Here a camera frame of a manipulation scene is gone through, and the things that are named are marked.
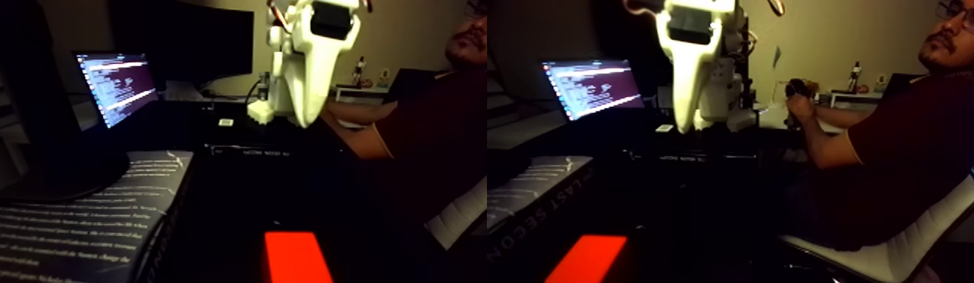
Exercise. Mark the red cube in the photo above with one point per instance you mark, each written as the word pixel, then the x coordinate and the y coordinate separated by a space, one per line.
pixel 586 261
pixel 297 257

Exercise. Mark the person's hand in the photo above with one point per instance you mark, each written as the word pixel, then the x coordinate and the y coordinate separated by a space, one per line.
pixel 803 107

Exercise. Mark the small white label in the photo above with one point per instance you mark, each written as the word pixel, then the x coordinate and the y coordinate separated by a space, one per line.
pixel 664 128
pixel 225 122

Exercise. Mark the small figurine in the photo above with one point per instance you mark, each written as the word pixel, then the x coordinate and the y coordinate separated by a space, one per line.
pixel 359 73
pixel 854 77

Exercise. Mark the white shelf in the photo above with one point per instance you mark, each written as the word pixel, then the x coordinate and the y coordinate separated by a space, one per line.
pixel 854 99
pixel 368 91

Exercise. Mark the black box with lettering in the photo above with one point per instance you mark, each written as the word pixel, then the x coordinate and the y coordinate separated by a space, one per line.
pixel 250 148
pixel 692 155

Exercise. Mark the laptop with lit screen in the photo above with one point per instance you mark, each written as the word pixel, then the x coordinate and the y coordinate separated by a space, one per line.
pixel 594 88
pixel 119 85

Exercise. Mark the black computer monitor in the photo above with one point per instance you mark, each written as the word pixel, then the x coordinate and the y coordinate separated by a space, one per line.
pixel 187 39

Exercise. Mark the person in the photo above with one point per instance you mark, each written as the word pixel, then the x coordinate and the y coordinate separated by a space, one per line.
pixel 914 142
pixel 439 126

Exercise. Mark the dark book with white text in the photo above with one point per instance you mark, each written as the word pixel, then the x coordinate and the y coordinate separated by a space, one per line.
pixel 76 229
pixel 526 190

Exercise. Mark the black monitor with round stand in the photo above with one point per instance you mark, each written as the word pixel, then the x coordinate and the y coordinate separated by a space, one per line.
pixel 36 118

